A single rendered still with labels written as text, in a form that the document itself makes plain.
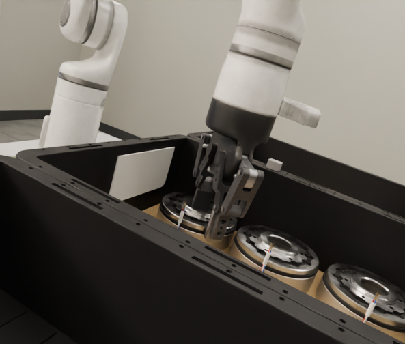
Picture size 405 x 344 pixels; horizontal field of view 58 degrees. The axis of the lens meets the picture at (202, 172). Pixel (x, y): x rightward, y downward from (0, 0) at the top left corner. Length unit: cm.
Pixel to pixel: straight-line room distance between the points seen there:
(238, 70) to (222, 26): 334
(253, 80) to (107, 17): 38
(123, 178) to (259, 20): 22
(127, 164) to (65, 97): 31
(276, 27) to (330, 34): 314
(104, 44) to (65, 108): 13
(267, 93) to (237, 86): 3
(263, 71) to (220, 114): 6
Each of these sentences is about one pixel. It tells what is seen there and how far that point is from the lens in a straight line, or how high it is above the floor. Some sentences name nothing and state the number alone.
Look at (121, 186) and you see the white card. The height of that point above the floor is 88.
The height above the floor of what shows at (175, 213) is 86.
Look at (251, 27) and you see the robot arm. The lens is 39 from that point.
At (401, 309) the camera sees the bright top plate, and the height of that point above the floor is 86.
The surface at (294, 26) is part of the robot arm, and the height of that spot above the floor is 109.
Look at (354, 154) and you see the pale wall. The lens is 350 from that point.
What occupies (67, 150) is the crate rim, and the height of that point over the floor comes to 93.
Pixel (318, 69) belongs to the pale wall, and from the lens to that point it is 350.
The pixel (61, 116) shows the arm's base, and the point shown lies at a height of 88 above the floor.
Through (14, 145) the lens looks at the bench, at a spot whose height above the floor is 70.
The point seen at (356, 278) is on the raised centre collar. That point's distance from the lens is 45.
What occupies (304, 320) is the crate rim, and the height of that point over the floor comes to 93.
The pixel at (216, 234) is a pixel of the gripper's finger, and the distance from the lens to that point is 42.
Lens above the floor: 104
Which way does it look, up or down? 16 degrees down
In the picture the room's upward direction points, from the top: 17 degrees clockwise
